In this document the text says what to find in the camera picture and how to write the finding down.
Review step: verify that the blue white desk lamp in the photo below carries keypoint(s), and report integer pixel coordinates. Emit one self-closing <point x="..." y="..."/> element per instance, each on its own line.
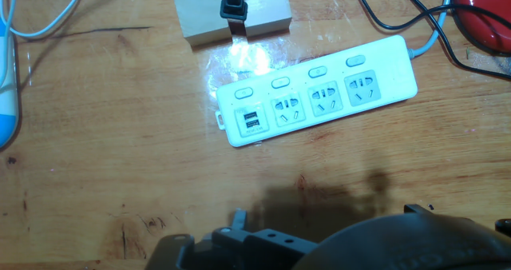
<point x="7" y="102"/>

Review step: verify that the red desk lamp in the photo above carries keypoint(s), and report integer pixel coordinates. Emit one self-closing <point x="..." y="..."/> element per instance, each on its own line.
<point x="485" y="14"/>

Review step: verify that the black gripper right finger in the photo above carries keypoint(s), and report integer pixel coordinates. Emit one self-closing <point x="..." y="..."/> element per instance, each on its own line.
<point x="504" y="227"/>

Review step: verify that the black lamp power plug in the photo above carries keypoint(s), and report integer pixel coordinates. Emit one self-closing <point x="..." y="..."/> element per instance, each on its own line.
<point x="234" y="8"/>

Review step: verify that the light wooden block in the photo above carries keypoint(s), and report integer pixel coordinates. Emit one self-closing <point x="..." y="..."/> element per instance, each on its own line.
<point x="199" y="12"/>
<point x="267" y="10"/>

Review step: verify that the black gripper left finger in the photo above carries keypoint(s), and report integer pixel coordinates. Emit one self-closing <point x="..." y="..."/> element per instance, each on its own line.
<point x="255" y="250"/>

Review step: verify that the white power strip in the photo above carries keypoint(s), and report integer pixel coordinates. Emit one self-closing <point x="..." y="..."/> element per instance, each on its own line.
<point x="319" y="90"/>

